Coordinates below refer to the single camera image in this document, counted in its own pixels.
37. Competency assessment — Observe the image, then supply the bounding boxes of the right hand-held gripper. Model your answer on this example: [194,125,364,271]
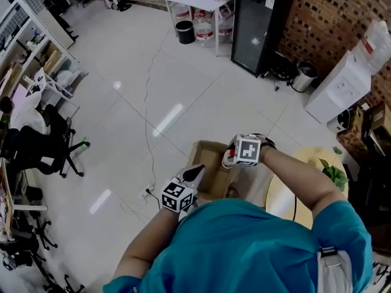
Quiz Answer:
[227,133,263,167]

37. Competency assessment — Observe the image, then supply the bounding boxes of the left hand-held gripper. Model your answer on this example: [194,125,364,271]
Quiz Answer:
[161,164,206,222]

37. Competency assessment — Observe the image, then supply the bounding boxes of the brown cardboard box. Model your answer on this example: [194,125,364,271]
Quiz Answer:
[186,140,245,202]

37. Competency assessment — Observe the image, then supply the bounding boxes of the white bottle with red cap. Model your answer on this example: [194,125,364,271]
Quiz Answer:
[221,149,236,169]

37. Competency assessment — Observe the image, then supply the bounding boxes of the person's left forearm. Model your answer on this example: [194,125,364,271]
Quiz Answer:
[111,208,184,282]

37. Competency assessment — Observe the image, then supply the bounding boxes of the person's right forearm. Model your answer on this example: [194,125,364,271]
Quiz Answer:
[259,146,349,223]

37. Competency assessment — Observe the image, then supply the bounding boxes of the black wristband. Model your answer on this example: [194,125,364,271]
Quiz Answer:
[260,135,277,151]

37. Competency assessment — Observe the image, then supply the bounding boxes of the person's beige trousers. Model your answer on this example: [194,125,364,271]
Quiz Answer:
[227,162,274,208]

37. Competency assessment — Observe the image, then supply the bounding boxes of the white power strip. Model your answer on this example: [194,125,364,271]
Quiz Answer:
[139,184,155,200]

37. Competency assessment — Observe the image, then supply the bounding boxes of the round wooden table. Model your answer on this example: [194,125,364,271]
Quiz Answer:
[265,146,349,229]

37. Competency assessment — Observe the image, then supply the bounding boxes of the black rolling stool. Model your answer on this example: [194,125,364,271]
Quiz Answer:
[259,50,299,92]

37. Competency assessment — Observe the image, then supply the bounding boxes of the person's teal shirt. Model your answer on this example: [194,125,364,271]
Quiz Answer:
[102,197,375,293]

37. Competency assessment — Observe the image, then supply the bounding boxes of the green potted plant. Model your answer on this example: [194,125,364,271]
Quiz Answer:
[318,146,350,192]

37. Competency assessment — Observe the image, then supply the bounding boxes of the steel pedal bin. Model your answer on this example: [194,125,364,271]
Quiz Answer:
[290,60,320,93]

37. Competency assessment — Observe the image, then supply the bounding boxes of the white round appliance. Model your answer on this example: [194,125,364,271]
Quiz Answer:
[326,108,355,134]

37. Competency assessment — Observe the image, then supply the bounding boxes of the white water dispenser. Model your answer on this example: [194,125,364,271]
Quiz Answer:
[305,49,373,125]

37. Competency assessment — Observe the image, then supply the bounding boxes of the black glass-door fridge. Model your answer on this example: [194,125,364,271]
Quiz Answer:
[230,0,296,79]

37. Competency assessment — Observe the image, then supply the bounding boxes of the clear water jug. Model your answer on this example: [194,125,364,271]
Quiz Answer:
[217,6,235,44]
[192,9,216,49]

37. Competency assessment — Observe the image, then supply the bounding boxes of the black plastic trash bin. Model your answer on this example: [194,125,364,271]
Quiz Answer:
[175,20,196,45]

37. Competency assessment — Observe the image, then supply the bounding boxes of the brown carton with label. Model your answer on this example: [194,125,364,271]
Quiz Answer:
[362,102,391,140]

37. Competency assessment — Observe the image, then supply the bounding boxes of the black office chair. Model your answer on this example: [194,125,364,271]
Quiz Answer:
[0,117,92,179]
[0,212,59,273]

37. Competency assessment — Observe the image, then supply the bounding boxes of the white metal table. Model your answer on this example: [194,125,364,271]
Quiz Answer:
[154,0,238,57]

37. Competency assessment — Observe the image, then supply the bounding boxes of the large dispenser water jug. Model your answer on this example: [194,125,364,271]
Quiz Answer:
[360,20,391,76]

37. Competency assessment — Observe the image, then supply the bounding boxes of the white desk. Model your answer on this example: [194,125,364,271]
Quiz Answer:
[0,157,49,244]

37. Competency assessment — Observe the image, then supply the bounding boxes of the white shelving unit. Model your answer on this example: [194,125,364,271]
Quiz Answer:
[0,0,89,109]

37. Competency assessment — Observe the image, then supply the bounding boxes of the white shoulder strap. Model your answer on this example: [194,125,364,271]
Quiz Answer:
[316,245,352,293]

